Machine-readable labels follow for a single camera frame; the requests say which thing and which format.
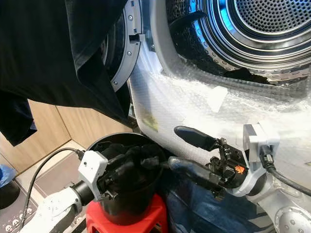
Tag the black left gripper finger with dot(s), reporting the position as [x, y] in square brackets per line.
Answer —
[126, 159]
[130, 178]

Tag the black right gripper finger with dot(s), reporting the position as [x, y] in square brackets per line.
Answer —
[194, 172]
[194, 137]

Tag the black clothes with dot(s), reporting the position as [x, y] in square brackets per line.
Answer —
[148, 158]

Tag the black garment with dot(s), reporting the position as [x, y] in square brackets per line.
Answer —
[48, 48]

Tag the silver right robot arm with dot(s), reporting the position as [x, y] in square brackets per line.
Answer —
[286, 213]

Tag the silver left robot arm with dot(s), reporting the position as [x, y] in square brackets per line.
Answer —
[53, 211]

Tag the white bubble-wrapped washing machine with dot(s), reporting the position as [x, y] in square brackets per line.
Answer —
[184, 109]

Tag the black plastic bucket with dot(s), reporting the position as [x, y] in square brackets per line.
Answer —
[131, 208]

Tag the blue denim jeans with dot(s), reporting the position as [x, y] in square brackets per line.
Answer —
[204, 213]

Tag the white tape patch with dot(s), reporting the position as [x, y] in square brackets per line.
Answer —
[216, 99]

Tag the yellow warning sticker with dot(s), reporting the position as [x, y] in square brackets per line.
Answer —
[151, 122]

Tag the blue plastic bin bag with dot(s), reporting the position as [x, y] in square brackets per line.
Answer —
[6, 174]

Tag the red plastic stool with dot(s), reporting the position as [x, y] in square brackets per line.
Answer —
[155, 218]

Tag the light wooden cabinet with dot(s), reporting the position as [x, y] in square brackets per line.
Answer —
[82, 128]

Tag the plain grey floor mat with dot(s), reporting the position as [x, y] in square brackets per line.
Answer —
[60, 172]

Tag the black round waste bin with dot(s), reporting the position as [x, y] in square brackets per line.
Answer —
[9, 196]

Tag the dark patterned floor mat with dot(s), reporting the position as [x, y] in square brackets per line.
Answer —
[12, 218]

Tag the black clothing in drum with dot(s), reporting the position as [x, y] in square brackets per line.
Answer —
[245, 75]

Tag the grey round washer door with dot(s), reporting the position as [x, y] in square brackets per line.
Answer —
[130, 46]

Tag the steel perforated washer drum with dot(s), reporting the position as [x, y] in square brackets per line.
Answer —
[267, 19]

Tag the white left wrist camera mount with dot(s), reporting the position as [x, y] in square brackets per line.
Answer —
[92, 167]

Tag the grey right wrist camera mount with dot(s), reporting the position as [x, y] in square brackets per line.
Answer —
[260, 141]

